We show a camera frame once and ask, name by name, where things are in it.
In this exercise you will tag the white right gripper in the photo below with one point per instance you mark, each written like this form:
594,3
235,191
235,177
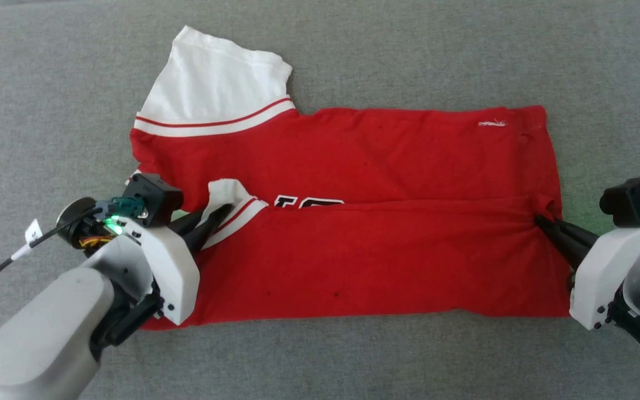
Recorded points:
598,278

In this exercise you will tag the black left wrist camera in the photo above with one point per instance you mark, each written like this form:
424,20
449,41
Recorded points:
153,197

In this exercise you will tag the red shirt with white sleeves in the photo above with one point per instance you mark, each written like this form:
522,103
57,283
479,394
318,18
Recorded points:
381,166

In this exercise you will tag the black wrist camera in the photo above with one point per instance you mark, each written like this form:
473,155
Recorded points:
153,197
628,200

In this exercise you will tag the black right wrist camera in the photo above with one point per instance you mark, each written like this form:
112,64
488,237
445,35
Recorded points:
628,200

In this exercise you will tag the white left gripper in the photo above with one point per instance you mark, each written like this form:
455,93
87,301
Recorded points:
173,272

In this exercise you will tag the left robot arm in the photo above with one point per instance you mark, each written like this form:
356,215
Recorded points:
36,333

